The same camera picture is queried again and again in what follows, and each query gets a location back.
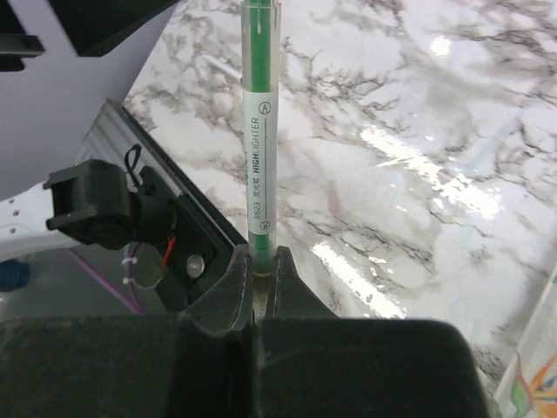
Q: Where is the leaf pattern glass tray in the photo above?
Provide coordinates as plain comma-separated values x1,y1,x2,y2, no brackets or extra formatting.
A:
492,273,556,418

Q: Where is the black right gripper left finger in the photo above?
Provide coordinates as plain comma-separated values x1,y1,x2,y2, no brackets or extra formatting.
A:
178,244,253,340

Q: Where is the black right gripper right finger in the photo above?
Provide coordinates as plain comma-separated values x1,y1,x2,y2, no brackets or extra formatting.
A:
258,246,339,321

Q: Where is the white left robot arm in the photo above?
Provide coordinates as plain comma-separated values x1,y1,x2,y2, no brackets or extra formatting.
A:
1,1,175,260

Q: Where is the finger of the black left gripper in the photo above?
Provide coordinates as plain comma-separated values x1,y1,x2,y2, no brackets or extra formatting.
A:
50,0,177,57

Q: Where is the black mounting base bar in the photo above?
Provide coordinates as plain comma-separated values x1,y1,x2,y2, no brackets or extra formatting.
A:
75,99,245,312

